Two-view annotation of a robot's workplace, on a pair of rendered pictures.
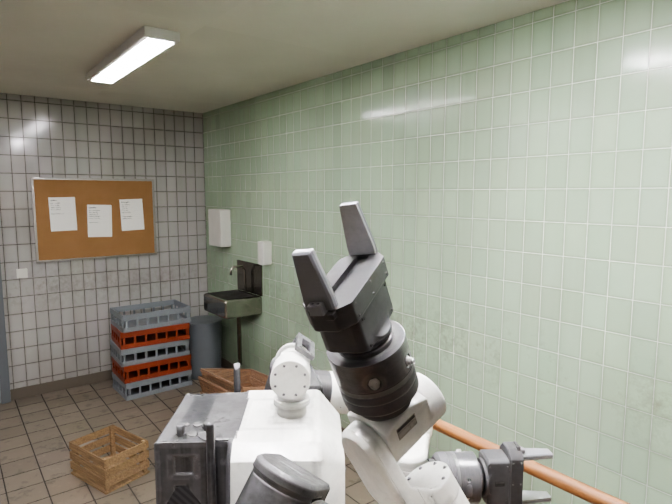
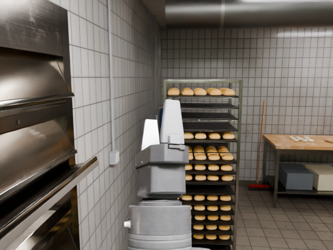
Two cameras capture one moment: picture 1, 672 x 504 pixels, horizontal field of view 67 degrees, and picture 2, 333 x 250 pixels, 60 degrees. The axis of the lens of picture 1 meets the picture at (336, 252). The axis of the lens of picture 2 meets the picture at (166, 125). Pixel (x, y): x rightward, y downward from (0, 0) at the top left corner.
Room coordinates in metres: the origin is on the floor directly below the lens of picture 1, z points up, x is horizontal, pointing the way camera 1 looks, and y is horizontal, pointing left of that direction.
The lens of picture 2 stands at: (0.81, -0.31, 1.80)
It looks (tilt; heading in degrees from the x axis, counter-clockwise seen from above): 9 degrees down; 134
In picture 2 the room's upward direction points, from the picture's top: straight up
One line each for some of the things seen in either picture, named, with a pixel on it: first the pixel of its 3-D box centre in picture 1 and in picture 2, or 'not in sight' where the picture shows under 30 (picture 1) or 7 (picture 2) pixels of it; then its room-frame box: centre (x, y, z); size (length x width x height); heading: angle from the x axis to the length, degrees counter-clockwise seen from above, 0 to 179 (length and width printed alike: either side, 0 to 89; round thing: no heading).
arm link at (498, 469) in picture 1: (483, 476); not in sight; (0.87, -0.27, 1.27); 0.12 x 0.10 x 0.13; 92
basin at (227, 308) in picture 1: (232, 315); not in sight; (4.48, 0.93, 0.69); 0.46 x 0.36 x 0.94; 38
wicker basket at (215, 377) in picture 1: (247, 386); not in sight; (3.71, 0.67, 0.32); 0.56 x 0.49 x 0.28; 46
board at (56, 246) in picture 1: (98, 218); not in sight; (4.69, 2.19, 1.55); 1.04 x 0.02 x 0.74; 128
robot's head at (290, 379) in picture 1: (291, 376); not in sight; (0.85, 0.08, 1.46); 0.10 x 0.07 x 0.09; 3
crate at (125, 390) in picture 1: (152, 378); not in sight; (4.55, 1.70, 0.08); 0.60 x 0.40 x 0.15; 130
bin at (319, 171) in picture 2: not in sight; (323, 177); (-0.34, 4.24, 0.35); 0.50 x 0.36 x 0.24; 129
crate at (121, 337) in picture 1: (150, 331); not in sight; (4.55, 1.70, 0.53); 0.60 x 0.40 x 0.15; 124
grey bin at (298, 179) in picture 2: not in sight; (294, 176); (-0.67, 3.99, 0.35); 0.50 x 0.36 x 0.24; 128
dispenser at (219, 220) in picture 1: (219, 227); not in sight; (4.95, 1.14, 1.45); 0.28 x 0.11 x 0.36; 38
